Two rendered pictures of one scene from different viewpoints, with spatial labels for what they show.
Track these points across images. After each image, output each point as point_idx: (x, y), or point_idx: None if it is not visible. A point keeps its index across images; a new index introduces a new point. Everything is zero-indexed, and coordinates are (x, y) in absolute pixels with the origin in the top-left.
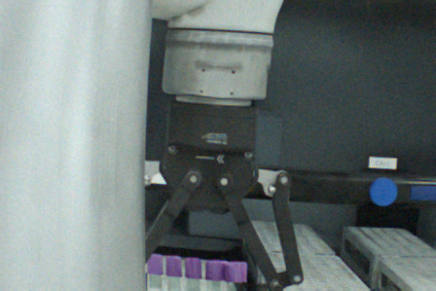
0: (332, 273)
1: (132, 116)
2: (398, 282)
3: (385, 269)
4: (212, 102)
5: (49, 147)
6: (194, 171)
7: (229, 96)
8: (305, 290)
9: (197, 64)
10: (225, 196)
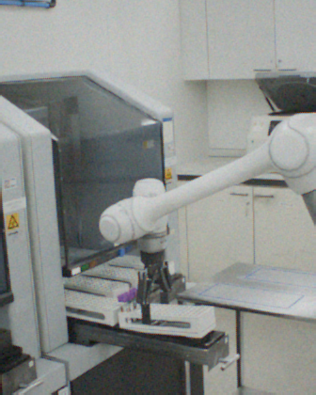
0: (89, 280)
1: None
2: (106, 276)
3: (87, 273)
4: (161, 250)
5: None
6: (156, 269)
7: (165, 247)
8: (110, 289)
9: (160, 242)
10: (161, 272)
